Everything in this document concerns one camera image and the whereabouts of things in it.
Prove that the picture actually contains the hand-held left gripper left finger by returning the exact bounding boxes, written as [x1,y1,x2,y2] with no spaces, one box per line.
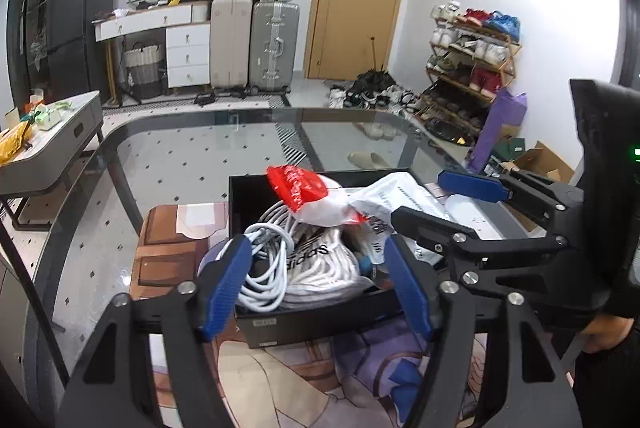
[55,233,253,428]

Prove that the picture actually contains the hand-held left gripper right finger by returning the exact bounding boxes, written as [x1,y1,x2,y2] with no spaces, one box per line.
[382,235,583,428]

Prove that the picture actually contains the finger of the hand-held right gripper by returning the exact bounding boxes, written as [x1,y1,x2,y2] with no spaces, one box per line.
[390,206,606,325]
[436,169,586,235]

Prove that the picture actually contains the white cable coil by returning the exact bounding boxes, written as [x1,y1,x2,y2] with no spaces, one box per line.
[234,200,301,313]

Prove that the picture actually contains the white plastic bag black print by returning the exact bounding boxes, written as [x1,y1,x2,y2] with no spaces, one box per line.
[350,172,451,269]

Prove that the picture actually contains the white Adidas bag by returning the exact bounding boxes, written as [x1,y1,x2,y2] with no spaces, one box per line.
[285,223,363,296]

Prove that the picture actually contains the red and white plastic bag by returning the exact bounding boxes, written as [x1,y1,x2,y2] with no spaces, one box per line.
[266,165,368,227]

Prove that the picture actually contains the person's right forearm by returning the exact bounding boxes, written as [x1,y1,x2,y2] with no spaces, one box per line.
[570,315,640,428]

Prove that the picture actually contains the person's right hand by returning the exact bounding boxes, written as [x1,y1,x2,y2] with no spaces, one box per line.
[575,312,637,355]

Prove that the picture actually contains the dark green box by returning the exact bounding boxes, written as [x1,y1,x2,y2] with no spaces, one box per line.
[492,138,526,165]

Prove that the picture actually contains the purple yoga mat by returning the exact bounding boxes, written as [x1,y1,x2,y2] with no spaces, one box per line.
[467,88,528,173]

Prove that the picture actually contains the open cardboard carton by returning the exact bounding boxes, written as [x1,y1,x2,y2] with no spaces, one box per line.
[500,140,576,233]

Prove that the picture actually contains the beige slipper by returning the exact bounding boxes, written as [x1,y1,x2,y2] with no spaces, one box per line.
[348,151,391,169]

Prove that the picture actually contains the rows of shelved shoes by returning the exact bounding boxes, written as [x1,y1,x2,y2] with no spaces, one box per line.
[422,0,521,141]

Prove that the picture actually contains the printed mat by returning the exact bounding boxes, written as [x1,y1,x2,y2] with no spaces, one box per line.
[134,188,541,428]

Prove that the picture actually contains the wooden shoe rack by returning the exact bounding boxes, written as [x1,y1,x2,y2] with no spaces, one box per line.
[420,0,522,143]

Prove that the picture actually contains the pile of shoes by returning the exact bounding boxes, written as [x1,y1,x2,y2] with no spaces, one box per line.
[327,70,426,116]

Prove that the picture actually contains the grey coffee table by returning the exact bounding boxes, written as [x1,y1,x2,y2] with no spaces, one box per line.
[0,90,105,229]

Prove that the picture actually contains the silver suitcase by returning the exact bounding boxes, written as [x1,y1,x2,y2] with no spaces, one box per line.
[248,0,301,94]

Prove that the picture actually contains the woven basket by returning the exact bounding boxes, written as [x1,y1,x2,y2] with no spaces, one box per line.
[122,42,167,100]

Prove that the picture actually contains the white dresser desk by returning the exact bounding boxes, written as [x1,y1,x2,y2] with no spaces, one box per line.
[94,2,212,89]

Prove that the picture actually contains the beige suitcase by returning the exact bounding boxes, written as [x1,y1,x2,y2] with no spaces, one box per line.
[210,0,253,91]

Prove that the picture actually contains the white and green snack packet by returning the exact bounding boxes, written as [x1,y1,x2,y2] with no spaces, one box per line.
[20,100,73,131]

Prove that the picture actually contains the yellow bag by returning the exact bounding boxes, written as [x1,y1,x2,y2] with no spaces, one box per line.
[0,123,36,166]

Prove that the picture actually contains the black fridge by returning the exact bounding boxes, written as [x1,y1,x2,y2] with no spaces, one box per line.
[47,0,121,106]

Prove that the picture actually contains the dark glass cabinet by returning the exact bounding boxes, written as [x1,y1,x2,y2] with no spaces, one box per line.
[7,0,56,109]

